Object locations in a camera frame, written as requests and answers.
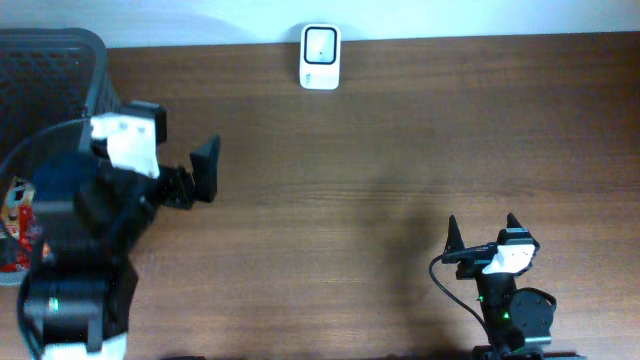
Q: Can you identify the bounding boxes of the orange snack bag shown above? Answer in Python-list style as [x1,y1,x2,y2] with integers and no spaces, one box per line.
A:
[1,177,36,275]

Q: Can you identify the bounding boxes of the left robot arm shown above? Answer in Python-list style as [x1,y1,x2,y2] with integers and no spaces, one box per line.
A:
[16,136,221,359]

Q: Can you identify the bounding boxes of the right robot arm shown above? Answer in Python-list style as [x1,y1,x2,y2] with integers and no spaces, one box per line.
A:
[428,213,582,360]

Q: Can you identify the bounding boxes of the white barcode scanner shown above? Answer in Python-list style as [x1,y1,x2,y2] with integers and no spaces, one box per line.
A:
[299,23,342,90]

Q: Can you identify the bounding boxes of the dark grey plastic basket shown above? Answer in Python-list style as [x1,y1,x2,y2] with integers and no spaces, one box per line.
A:
[1,28,122,287]

